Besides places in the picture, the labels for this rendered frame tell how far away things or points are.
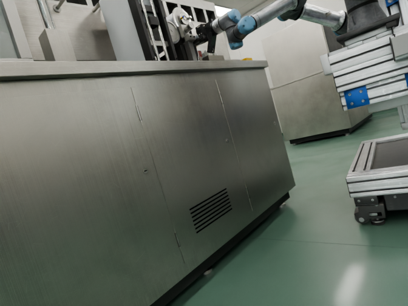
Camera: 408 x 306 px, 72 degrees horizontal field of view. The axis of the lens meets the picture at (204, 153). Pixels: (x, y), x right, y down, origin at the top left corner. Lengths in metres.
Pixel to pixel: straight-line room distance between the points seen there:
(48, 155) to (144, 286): 0.50
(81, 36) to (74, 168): 1.03
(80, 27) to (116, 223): 1.18
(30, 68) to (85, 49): 0.88
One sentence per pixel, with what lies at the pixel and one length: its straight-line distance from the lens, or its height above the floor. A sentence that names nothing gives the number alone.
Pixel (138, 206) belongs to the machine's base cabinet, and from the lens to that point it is 0.97.
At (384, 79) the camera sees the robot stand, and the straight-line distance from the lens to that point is 1.44.
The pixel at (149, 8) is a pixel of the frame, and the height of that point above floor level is 1.21.
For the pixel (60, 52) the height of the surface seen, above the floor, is 1.07.
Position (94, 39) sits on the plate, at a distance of 1.80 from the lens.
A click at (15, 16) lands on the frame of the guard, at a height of 1.05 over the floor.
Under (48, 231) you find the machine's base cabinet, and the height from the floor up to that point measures 0.46.
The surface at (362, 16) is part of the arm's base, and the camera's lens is 1.42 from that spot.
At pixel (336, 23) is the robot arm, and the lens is 2.00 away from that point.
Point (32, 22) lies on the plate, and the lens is 1.70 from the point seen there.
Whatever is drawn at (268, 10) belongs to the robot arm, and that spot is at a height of 1.08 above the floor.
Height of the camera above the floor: 0.60
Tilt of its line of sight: 4 degrees down
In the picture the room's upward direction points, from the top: 16 degrees counter-clockwise
